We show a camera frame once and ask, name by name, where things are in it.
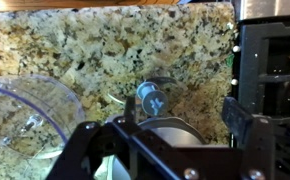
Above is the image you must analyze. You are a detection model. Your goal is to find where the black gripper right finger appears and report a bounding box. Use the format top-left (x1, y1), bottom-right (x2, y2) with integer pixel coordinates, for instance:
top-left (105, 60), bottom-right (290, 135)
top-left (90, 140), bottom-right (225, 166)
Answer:
top-left (222, 96), bottom-right (290, 180)

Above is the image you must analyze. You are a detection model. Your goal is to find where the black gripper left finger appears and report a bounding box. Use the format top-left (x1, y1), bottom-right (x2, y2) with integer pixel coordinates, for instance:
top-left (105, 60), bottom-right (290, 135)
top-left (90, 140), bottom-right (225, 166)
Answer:
top-left (46, 96), bottom-right (186, 180)

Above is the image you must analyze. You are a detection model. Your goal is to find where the grey food processor blade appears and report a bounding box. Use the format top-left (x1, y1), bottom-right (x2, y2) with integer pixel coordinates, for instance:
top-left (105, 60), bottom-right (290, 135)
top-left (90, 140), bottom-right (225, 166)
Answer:
top-left (106, 76), bottom-right (188, 118)

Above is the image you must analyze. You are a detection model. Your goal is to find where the clear food processor bowl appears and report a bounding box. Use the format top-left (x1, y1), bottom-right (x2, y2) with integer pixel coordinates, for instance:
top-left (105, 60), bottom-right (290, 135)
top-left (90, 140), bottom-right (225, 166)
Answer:
top-left (0, 73), bottom-right (86, 161)

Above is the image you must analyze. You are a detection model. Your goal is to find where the stainless steel gas stove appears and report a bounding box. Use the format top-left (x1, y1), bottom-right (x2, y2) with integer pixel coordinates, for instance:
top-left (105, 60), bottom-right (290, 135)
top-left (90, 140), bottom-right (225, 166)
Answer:
top-left (230, 0), bottom-right (290, 148)

